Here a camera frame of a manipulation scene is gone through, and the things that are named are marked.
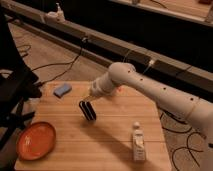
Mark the long grey rail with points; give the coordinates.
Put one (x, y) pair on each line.
(183, 49)

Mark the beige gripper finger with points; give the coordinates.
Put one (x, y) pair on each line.
(88, 98)

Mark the blue sponge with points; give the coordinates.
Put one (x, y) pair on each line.
(62, 90)

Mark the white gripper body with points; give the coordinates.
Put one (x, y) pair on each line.
(101, 86)

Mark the black chair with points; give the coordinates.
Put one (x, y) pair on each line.
(17, 88)

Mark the orange plate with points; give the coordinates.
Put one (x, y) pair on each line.
(36, 141)

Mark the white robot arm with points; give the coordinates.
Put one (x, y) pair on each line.
(195, 110)

